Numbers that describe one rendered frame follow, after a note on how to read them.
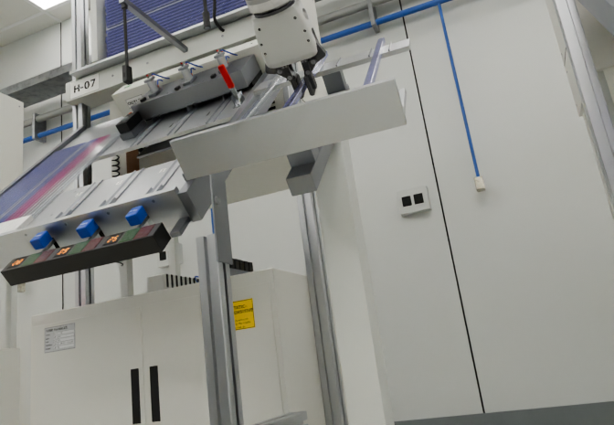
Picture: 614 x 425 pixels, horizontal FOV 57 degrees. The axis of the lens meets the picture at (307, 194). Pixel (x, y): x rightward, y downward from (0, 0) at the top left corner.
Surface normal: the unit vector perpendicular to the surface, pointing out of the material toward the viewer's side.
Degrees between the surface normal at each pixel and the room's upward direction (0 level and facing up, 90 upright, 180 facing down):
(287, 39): 143
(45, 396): 90
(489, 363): 90
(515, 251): 90
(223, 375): 90
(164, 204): 135
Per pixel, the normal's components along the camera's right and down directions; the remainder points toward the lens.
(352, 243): -0.34, -0.22
